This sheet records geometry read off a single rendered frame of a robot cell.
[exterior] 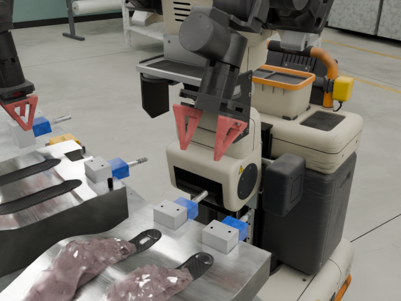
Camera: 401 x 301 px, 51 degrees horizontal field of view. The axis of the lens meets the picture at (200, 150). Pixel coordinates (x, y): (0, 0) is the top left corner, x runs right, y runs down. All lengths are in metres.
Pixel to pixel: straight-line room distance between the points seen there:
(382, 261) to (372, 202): 0.49
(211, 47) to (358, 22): 5.95
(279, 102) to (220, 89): 0.65
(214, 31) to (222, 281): 0.37
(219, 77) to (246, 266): 0.30
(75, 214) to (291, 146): 0.72
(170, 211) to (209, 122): 0.40
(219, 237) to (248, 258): 0.06
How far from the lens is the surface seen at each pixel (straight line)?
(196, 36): 0.63
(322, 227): 1.39
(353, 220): 2.37
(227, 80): 0.69
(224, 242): 0.70
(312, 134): 1.27
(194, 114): 0.73
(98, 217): 0.83
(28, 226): 0.78
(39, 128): 1.00
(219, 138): 0.67
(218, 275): 0.68
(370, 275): 2.06
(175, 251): 0.72
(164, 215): 0.76
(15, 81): 0.95
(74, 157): 1.00
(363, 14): 6.50
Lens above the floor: 1.32
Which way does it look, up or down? 27 degrees down
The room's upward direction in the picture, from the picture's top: straight up
